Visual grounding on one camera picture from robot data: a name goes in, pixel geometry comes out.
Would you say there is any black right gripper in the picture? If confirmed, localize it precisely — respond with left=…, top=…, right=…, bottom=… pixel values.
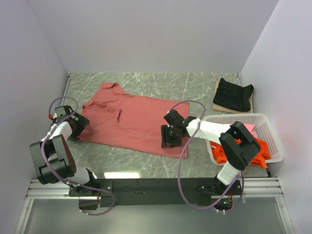
left=161, top=125, right=183, bottom=149

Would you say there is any dusty red polo shirt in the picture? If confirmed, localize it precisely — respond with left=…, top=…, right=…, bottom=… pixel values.
left=79, top=82, right=190, bottom=158

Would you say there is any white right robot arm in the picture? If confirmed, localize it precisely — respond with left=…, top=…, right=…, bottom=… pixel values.
left=161, top=110, right=261, bottom=195

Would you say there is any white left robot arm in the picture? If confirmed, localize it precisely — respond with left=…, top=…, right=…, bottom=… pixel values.
left=29, top=105, right=98, bottom=196

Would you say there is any orange t shirt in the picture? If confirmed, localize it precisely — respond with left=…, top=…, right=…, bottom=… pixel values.
left=210, top=138, right=271, bottom=169

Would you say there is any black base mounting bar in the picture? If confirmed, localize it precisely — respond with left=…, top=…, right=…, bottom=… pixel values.
left=68, top=177, right=242, bottom=210

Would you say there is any beige folded t shirt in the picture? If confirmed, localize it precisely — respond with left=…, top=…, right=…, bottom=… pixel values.
left=213, top=81, right=254, bottom=115

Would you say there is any black folded t shirt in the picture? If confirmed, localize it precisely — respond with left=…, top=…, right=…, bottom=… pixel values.
left=213, top=78, right=254, bottom=112

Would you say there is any pink t shirt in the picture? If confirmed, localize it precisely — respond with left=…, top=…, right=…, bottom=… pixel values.
left=244, top=123, right=257, bottom=138

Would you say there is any white plastic laundry basket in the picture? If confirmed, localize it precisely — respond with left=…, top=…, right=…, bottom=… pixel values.
left=204, top=113, right=284, bottom=164

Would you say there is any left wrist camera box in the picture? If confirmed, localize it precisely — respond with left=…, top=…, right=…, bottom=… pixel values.
left=49, top=105, right=73, bottom=122

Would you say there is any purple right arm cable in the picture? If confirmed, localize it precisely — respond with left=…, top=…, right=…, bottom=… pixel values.
left=167, top=100, right=245, bottom=212

